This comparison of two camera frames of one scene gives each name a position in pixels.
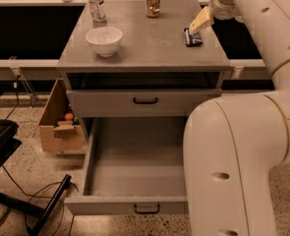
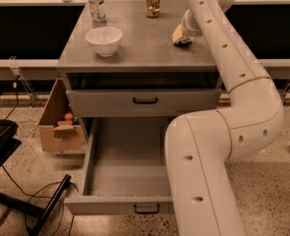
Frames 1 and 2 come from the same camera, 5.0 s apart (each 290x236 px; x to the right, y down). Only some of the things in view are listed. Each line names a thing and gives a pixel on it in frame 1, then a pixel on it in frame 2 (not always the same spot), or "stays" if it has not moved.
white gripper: x=218 y=9 to x=188 y=29
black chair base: x=1 y=145 stays
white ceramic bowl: x=105 y=40 stays
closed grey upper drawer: x=137 y=102 stays
